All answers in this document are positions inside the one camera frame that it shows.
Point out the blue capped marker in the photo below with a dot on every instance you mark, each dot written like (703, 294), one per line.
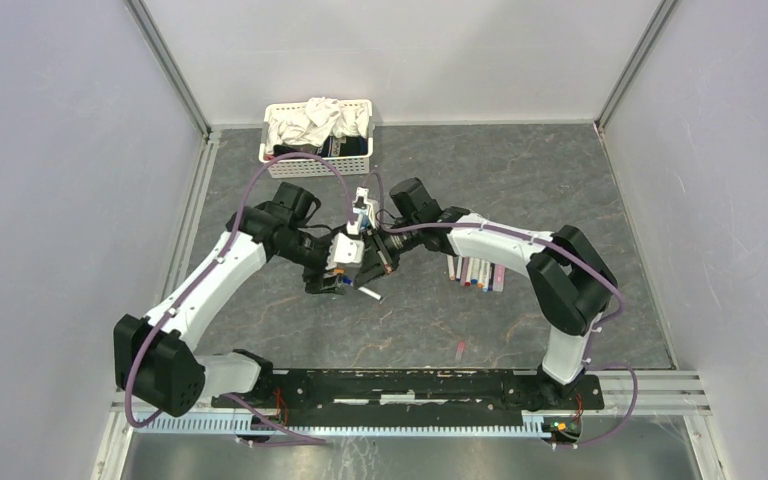
(486, 276)

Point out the white plastic basket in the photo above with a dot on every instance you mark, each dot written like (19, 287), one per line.
(349, 155)

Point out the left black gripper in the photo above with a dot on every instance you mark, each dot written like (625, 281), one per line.
(315, 284)

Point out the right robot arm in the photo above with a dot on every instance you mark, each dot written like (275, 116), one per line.
(570, 280)

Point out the white crumpled cloth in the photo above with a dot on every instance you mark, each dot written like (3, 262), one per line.
(314, 121)

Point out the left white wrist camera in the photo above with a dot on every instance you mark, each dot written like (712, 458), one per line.
(345, 252)

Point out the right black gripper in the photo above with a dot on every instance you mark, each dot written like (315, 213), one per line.
(377, 260)

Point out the peach capped marker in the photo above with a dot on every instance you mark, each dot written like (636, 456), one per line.
(370, 293)

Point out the pink translucent cap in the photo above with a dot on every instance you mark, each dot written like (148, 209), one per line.
(460, 350)

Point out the pink thin marker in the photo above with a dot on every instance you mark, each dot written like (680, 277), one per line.
(465, 277)

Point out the orange capped marker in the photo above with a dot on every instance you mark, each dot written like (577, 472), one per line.
(478, 273)

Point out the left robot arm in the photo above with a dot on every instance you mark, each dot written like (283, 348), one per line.
(154, 357)

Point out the pink highlighter pen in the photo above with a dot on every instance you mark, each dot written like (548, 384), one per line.
(497, 284)

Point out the aluminium frame rail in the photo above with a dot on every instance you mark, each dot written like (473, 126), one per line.
(647, 393)

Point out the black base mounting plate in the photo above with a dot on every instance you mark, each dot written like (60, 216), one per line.
(420, 397)

